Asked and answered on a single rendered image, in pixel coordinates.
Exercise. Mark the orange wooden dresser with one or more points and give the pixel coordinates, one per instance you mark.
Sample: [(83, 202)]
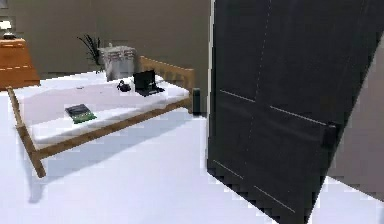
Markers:
[(15, 63)]

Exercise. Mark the small black object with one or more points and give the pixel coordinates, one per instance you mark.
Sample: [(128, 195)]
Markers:
[(124, 87)]

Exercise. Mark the small dark bowl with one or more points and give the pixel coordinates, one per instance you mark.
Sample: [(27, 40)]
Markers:
[(9, 36)]

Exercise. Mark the black room door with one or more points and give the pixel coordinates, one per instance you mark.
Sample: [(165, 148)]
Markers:
[(276, 100)]

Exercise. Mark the green black book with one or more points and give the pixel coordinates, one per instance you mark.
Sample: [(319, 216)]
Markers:
[(80, 113)]

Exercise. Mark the wooden bed white mattress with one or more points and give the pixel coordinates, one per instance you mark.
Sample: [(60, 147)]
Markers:
[(100, 100)]

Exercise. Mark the dark house plant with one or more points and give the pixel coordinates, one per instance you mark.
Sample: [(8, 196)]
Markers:
[(92, 48)]

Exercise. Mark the black laptop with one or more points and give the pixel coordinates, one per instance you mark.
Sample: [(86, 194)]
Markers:
[(145, 82)]

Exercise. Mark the dark green bin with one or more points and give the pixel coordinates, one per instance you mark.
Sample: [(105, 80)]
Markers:
[(196, 101)]

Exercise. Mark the grey patterned pillow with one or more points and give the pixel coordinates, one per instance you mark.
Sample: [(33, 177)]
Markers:
[(118, 61)]

